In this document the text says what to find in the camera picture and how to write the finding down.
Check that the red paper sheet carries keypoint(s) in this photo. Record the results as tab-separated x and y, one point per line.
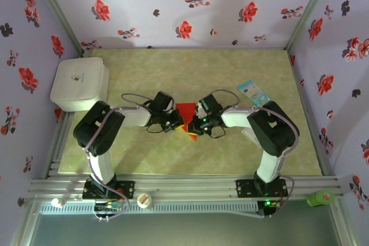
187	110

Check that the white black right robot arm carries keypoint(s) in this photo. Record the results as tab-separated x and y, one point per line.
236	117

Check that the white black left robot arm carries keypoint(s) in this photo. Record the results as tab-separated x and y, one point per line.
132	116

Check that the clear plastic bag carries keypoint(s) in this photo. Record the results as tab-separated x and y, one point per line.
249	135

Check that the blue snack packet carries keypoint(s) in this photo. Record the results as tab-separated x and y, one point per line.
255	93

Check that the white jar with red label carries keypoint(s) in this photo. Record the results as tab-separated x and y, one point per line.
144	200

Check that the white plastic container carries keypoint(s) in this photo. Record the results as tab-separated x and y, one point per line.
78	79

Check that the green plastic cup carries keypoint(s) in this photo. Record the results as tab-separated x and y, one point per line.
320	198

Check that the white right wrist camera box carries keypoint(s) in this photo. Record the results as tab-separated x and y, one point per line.
200	109

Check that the aluminium mounting rail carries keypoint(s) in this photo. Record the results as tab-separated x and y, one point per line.
187	185

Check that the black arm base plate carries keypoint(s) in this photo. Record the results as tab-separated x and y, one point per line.
128	189
243	188

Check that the aluminium corner post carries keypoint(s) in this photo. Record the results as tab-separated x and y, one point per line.
59	12
308	12

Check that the aluminium lower frame bar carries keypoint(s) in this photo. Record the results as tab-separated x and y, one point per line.
341	223
25	223

